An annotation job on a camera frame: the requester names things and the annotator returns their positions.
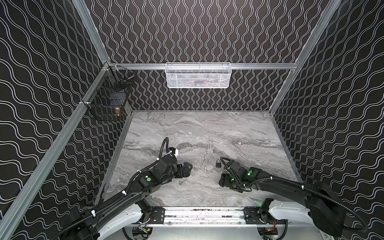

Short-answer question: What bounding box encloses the aluminium frame post back left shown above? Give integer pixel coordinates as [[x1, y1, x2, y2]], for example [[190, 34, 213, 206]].
[[73, 0, 111, 63]]

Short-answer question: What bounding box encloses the brass padlock in basket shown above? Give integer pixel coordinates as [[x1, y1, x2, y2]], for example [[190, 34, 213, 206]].
[[115, 108, 121, 117]]

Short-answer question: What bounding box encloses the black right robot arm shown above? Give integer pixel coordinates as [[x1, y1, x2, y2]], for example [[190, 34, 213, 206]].
[[219, 157, 368, 237]]

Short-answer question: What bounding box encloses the aluminium left side rail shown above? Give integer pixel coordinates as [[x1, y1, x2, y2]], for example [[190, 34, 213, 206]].
[[1, 62, 109, 240]]

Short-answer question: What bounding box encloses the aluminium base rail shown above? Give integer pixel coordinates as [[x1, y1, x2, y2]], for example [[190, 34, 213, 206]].
[[145, 207, 285, 228]]

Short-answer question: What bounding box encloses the black wire wall basket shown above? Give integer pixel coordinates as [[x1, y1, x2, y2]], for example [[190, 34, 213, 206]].
[[86, 66, 136, 122]]

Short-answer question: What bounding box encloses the aluminium frame post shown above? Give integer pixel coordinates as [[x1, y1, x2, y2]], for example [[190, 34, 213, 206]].
[[73, 0, 111, 63], [269, 0, 342, 117]]

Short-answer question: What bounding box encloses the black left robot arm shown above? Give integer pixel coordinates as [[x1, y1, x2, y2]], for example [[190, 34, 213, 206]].
[[51, 137, 193, 240]]

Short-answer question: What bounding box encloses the aluminium frame post back right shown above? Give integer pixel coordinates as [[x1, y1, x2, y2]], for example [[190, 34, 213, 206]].
[[269, 0, 342, 117]]

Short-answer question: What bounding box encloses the white mesh wall basket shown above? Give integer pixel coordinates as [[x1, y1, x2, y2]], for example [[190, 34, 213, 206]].
[[165, 67, 232, 89]]

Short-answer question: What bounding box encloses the aluminium back crossbar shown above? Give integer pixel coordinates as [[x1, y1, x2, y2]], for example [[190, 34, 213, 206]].
[[112, 63, 298, 71]]

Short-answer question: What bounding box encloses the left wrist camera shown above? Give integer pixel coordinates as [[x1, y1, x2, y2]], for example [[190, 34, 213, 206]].
[[167, 147, 179, 157]]

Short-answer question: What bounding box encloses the small dark padlock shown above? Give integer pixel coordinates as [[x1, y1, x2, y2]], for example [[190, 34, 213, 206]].
[[216, 160, 222, 168]]

